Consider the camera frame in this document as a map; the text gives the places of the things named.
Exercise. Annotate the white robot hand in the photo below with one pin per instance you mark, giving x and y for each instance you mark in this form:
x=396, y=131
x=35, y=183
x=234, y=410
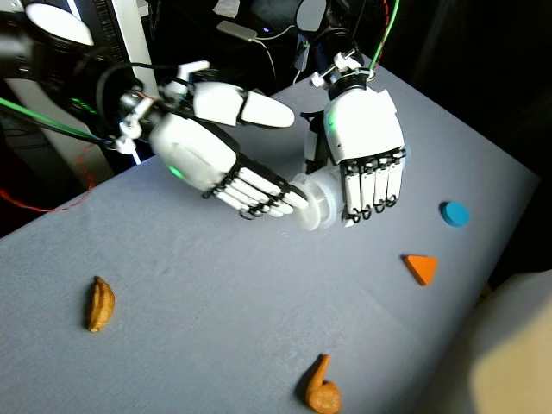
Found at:
x=366, y=129
x=194, y=151

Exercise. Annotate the large clear plastic syringe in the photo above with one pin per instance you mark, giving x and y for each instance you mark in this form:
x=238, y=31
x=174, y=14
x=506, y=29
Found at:
x=317, y=200

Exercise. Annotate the blue round block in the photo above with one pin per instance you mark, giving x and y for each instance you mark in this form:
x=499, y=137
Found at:
x=455, y=214

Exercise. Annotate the grey power adapter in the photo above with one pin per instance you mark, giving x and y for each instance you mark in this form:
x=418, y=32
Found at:
x=235, y=29

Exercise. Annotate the orange triangle block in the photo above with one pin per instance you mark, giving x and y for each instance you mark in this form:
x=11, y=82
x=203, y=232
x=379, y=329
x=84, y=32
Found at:
x=422, y=267

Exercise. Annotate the grey table cloth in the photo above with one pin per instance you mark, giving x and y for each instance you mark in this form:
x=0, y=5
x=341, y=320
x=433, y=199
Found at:
x=215, y=302

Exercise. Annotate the brown toy croissant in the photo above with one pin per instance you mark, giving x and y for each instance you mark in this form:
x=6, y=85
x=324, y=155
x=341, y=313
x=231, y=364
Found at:
x=100, y=306

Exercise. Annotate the brown toy chicken drumstick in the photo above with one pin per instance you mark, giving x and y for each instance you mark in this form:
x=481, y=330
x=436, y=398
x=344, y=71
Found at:
x=323, y=394

